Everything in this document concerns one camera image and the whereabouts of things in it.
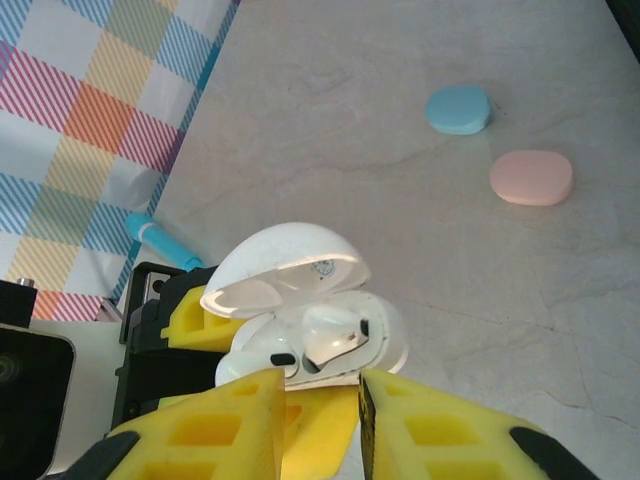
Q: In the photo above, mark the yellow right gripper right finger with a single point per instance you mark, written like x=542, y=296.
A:
x=395, y=440

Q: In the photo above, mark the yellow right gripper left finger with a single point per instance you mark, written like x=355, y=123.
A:
x=250, y=440

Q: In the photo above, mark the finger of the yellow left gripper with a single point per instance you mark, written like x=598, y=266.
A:
x=195, y=335
x=320, y=430

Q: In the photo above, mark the white stem earbud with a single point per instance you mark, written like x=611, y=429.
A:
x=280, y=350
x=330, y=335

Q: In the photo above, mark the white round earbud charging case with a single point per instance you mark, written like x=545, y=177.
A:
x=280, y=250

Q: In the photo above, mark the pink earbud charging case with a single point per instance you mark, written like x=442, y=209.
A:
x=530, y=177

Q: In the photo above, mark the blue earbud charging case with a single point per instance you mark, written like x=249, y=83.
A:
x=457, y=110

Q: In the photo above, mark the teal cylinder marker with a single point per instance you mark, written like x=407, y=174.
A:
x=160, y=240

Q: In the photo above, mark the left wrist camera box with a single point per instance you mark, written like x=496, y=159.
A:
x=30, y=400

